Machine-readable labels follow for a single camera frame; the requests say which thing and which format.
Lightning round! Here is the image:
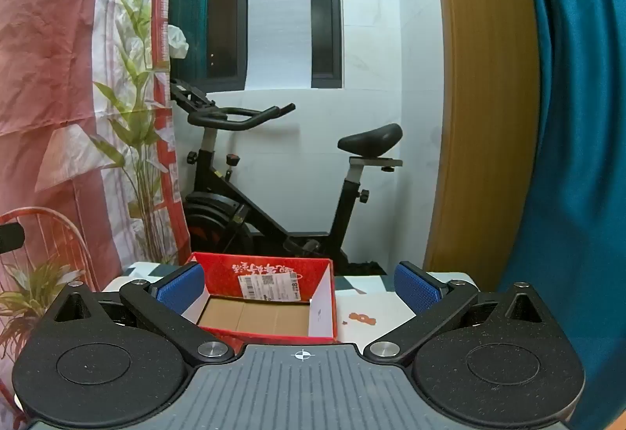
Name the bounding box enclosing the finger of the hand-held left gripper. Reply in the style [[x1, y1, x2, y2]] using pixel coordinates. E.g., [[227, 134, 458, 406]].
[[0, 223, 26, 254]]

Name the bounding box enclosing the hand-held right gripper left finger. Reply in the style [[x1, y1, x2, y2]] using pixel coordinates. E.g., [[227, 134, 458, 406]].
[[46, 263, 236, 367]]

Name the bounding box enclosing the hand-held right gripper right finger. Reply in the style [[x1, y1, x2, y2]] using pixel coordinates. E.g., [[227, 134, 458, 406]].
[[364, 261, 561, 365]]

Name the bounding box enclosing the red cardboard box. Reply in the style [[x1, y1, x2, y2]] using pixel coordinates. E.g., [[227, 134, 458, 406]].
[[181, 252, 339, 344]]

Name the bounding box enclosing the white printed tablecloth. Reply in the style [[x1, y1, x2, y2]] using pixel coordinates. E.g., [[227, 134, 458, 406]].
[[100, 260, 482, 347]]

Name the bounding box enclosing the black exercise bike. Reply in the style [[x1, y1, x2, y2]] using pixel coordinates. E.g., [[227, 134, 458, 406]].
[[169, 79, 404, 277]]

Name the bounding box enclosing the pink plant-printed curtain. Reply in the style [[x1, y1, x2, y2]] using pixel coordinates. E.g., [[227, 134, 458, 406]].
[[0, 0, 192, 426]]

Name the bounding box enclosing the teal curtain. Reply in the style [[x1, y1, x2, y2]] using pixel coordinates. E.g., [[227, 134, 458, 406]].
[[496, 0, 626, 430]]

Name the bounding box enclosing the white plastic bag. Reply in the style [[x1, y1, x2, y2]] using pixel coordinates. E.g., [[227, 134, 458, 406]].
[[167, 25, 190, 60]]

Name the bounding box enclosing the white foam board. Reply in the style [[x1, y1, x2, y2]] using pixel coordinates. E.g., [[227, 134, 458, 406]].
[[246, 0, 312, 89]]

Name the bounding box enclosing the wooden door frame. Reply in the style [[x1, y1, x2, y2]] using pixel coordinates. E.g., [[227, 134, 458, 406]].
[[423, 0, 556, 291]]

